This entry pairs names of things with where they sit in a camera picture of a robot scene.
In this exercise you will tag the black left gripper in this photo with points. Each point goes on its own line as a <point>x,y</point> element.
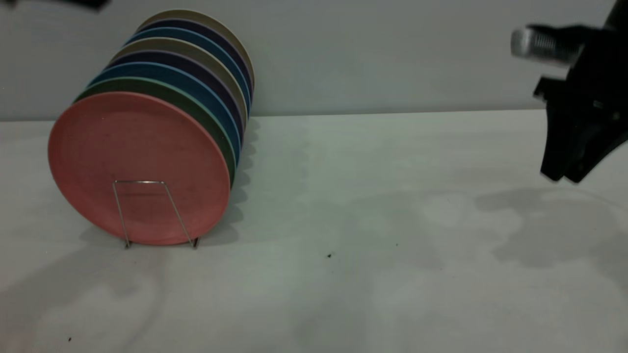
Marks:
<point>59,2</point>

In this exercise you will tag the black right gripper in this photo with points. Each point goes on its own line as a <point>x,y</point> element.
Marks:
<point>601,83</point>

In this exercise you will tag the pink plate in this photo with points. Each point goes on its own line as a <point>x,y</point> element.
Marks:
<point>137,147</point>

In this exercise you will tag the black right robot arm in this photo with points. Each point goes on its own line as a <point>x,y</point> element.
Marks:
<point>619,12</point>

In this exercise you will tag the beige plate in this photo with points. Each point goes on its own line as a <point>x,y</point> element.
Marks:
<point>196,14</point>
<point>171,44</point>

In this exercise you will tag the green plate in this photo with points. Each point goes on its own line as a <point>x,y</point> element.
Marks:
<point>147,84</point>

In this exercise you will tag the dark purple plate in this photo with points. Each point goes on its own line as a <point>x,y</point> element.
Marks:
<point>196,24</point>
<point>167,57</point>

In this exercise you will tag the blue plate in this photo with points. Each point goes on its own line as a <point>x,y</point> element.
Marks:
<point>186,33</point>
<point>162,70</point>

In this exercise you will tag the silver ribbed cylinder connector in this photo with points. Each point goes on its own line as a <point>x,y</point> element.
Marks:
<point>542,45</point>

